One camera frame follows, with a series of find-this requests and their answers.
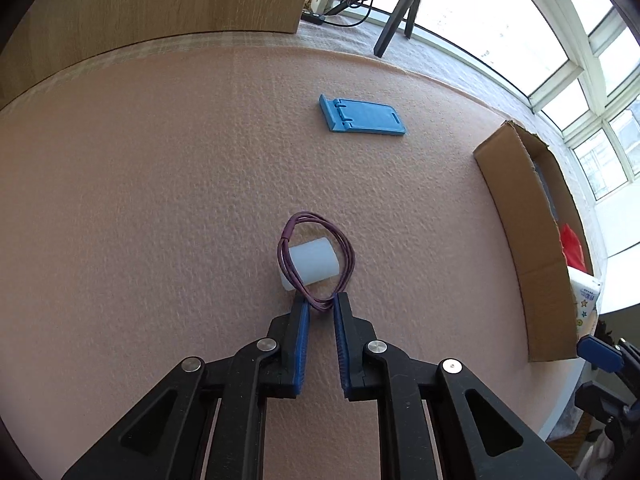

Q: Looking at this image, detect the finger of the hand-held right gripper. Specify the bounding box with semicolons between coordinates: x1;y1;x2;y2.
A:
576;336;640;376
575;382;632;423

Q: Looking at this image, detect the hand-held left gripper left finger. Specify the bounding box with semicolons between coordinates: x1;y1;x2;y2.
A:
60;294;312;480

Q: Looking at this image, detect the black tripod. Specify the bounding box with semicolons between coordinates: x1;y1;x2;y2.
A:
372;0;441;58

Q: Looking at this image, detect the white translucent cap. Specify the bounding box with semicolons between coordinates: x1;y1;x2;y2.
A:
280;236;340;292

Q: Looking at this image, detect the cardboard box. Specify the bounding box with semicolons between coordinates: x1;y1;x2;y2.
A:
472;120;596;362

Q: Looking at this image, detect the patterned tissue pack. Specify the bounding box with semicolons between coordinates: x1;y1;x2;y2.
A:
567;267;603;341

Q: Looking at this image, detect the blue phone stand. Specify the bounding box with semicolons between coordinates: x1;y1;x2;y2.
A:
318;94;408;138

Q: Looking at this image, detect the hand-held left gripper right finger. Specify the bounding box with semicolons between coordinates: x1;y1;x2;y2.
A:
332;292;581;480

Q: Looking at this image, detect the red plastic bag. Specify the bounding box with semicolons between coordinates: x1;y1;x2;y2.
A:
558;223;588;271

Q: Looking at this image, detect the large light wooden board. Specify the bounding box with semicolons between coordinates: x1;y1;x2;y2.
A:
0;0;321;111

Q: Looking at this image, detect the purple-brown hair tie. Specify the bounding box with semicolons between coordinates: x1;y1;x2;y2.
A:
277;211;357;311

